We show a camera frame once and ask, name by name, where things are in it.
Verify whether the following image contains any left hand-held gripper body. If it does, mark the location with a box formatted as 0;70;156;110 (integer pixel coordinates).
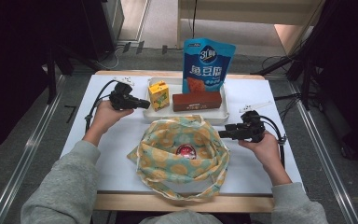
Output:
109;76;135;111

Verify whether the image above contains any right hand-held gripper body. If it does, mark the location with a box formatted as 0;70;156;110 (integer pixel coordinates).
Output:
239;100;273;144

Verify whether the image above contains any yellow drink carton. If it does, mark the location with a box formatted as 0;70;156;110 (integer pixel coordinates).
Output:
147;80;171;112

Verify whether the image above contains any white plastic tray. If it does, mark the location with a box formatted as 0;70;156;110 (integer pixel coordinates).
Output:
142;77;230;126

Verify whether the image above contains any brown rectangular box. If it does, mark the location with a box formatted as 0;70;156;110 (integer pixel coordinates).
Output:
172;91;223;112

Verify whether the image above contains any lemon print cloth bag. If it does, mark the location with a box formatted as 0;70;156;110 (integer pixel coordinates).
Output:
127;115;231;200

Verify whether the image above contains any blue snack pouch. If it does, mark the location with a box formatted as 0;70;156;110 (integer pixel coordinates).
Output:
182;37;237;94

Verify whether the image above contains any person's left hand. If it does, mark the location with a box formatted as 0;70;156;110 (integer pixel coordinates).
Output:
92;100;134;134

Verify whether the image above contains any person's right hand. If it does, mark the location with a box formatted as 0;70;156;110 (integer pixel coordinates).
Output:
238;130;282;169

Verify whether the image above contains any red round tin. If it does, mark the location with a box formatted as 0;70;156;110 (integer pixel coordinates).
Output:
175;144;198;160

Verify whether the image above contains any black tripod stand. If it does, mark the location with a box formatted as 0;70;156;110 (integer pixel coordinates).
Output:
251;0;324;110
45;43;102;105

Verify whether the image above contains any grey cabinet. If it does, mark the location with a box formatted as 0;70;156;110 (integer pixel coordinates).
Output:
101;0;125;43

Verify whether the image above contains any person's grey clothed torso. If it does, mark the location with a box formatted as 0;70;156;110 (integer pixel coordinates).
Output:
138;208;223;224

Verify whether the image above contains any dark curtain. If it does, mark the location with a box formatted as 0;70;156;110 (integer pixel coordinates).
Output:
310;0;358;169
0;0;106;158

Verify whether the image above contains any light wooden furniture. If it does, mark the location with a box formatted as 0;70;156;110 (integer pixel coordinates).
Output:
176;0;324;57

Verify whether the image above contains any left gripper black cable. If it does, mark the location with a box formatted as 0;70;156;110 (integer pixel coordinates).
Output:
84;79;119;133

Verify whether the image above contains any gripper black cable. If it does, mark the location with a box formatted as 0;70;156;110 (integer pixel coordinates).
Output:
84;79;119;133
259;115;287;171

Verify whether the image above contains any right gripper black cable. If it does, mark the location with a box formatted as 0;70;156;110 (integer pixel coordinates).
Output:
259;115;287;171

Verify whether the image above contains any white floor cable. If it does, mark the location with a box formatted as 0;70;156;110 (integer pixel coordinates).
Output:
94;46;119;71

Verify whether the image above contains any black floor cable bundle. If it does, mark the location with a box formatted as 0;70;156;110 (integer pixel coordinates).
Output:
260;55;306;123

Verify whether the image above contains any metal floor rail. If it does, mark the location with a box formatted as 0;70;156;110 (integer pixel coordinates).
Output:
288;81;358;224
0;74;66;224

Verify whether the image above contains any black hanging cable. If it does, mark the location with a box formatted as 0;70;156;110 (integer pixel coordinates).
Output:
180;0;199;50

